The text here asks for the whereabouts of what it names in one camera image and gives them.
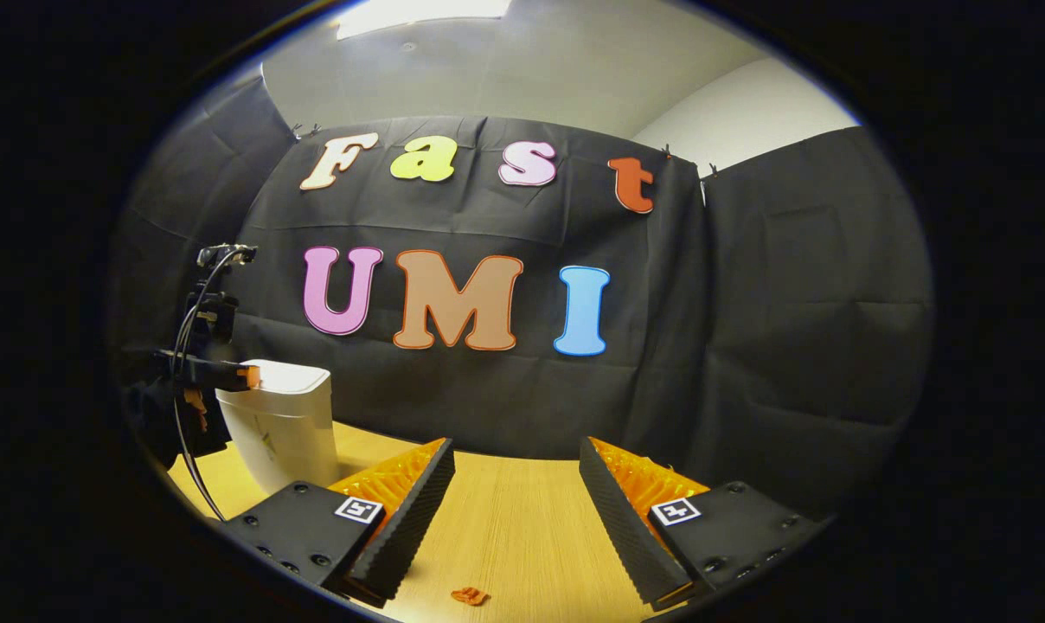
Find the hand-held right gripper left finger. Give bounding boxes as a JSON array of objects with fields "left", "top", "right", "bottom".
[{"left": 224, "top": 437, "right": 457, "bottom": 607}]

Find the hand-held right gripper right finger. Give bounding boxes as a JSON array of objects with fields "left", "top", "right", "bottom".
[{"left": 579, "top": 436, "right": 830, "bottom": 611}]

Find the white desktop garbage bin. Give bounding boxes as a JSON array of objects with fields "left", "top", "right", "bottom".
[{"left": 215, "top": 359, "right": 342, "bottom": 496}]

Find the wooden desktop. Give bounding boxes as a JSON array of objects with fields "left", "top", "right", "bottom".
[{"left": 168, "top": 421, "right": 714, "bottom": 623}]

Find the black backdrop cloth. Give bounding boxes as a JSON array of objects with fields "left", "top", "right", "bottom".
[{"left": 112, "top": 74, "right": 934, "bottom": 520}]

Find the ceiling light panel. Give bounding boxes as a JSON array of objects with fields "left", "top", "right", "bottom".
[{"left": 337, "top": 0, "right": 513, "bottom": 40}]

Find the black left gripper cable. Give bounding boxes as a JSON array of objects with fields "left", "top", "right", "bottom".
[{"left": 172, "top": 251, "right": 231, "bottom": 523}]

